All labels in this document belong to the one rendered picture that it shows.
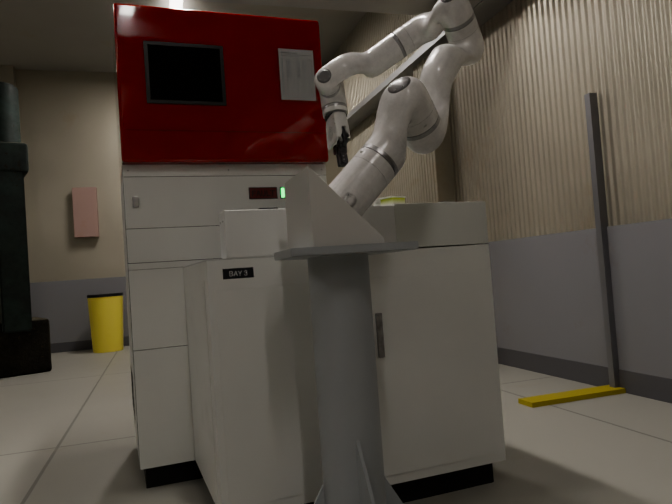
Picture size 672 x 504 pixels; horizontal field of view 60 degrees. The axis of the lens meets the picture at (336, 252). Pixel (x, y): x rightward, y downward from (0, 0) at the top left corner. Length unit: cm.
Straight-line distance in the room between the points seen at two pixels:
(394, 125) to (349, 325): 54
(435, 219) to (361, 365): 68
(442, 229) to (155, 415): 126
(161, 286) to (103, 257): 587
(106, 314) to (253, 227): 586
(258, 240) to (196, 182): 69
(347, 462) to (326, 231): 57
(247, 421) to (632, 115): 252
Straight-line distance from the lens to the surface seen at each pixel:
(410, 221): 193
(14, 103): 684
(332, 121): 193
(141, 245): 233
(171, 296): 233
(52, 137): 847
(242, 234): 174
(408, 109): 158
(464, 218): 203
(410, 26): 203
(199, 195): 237
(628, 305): 347
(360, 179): 152
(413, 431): 197
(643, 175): 338
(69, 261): 822
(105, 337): 755
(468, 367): 204
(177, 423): 239
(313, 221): 139
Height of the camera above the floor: 76
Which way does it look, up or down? 2 degrees up
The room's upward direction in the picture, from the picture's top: 4 degrees counter-clockwise
